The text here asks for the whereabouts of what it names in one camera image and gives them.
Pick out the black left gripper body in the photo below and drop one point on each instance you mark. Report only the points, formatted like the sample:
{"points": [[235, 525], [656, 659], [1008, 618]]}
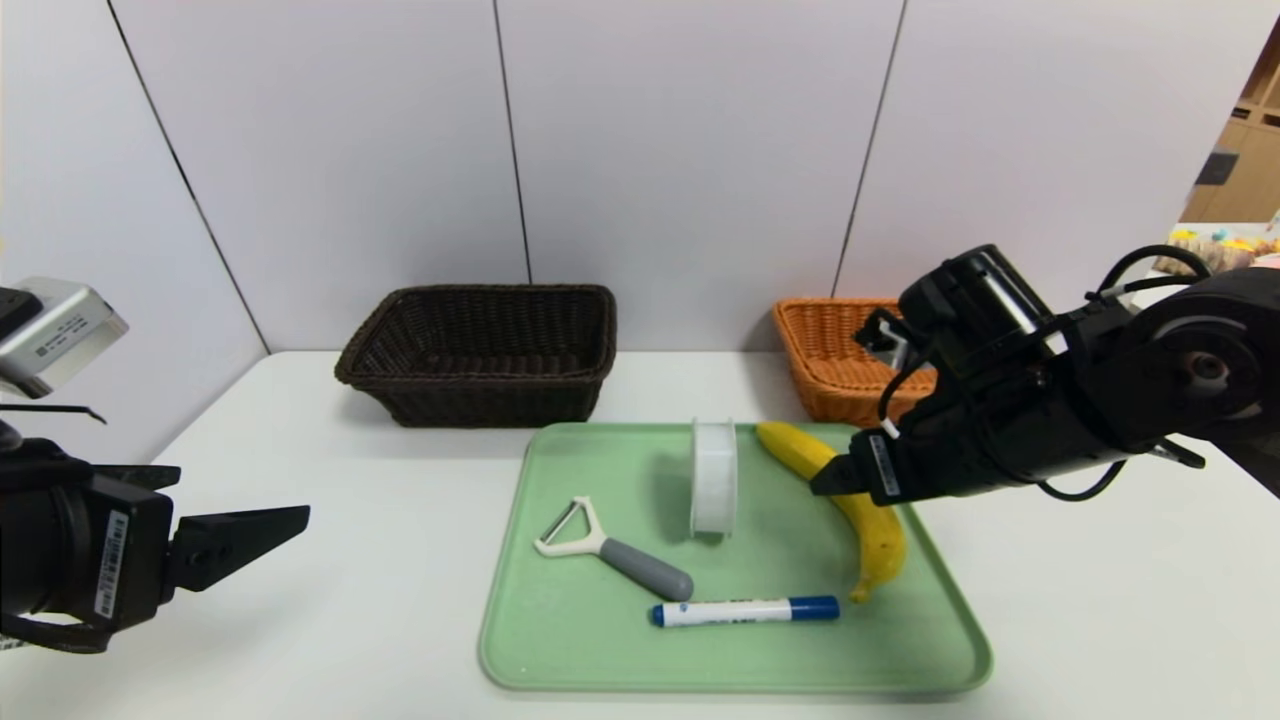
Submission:
{"points": [[118, 562]]}

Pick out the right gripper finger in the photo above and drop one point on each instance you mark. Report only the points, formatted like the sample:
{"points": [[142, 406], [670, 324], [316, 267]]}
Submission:
{"points": [[845, 478]]}

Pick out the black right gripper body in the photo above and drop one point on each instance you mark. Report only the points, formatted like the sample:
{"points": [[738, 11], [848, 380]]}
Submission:
{"points": [[885, 466]]}

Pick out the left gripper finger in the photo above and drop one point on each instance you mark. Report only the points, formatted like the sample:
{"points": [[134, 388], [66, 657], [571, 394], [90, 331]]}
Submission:
{"points": [[145, 478], [220, 545]]}

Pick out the yellow banana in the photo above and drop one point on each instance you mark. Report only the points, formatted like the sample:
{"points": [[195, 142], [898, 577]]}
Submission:
{"points": [[882, 545]]}

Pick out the clear tape roll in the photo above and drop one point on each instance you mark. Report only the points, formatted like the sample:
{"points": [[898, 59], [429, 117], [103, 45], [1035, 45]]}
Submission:
{"points": [[712, 480]]}

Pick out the blue and white marker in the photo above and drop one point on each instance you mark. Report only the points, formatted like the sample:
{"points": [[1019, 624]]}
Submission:
{"points": [[740, 610]]}

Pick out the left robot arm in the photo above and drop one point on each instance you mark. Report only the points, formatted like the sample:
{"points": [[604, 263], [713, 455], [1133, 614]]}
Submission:
{"points": [[30, 540]]}

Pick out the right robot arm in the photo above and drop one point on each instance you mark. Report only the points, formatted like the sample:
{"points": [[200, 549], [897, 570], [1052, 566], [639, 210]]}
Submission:
{"points": [[1200, 370]]}

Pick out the orange wicker basket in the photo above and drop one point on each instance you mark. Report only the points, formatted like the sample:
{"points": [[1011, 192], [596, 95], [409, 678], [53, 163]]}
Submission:
{"points": [[830, 370]]}

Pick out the dark brown wicker basket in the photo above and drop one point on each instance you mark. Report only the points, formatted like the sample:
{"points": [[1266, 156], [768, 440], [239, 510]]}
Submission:
{"points": [[480, 400]]}

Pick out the green plastic tray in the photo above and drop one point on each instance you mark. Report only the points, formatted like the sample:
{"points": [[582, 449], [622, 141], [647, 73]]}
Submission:
{"points": [[780, 650]]}

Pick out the brown striped plush toy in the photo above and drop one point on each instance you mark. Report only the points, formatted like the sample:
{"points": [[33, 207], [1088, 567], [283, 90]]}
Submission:
{"points": [[1210, 250]]}

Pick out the wooden cabinet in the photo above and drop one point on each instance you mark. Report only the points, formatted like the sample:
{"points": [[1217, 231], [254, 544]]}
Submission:
{"points": [[1245, 180]]}

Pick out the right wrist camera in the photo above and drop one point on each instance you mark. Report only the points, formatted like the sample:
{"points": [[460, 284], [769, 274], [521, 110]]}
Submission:
{"points": [[890, 345]]}

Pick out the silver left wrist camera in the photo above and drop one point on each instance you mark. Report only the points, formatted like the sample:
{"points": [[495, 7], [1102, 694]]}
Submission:
{"points": [[60, 335]]}

